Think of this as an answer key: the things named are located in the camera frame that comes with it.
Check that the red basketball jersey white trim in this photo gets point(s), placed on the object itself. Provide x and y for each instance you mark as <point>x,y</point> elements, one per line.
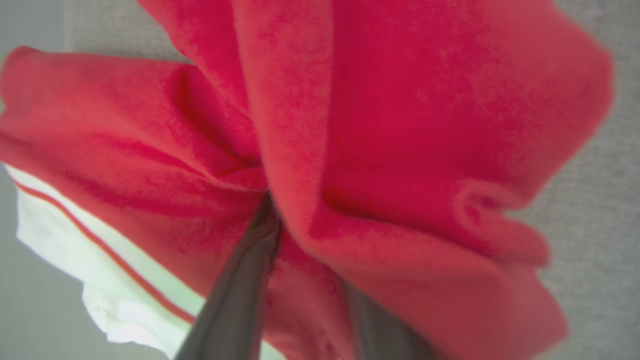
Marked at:
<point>400,125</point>

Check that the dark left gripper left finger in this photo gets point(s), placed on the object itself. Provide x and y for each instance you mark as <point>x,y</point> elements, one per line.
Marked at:
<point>235,300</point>

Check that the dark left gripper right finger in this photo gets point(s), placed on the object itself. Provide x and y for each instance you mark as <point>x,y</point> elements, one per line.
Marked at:
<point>375,335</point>

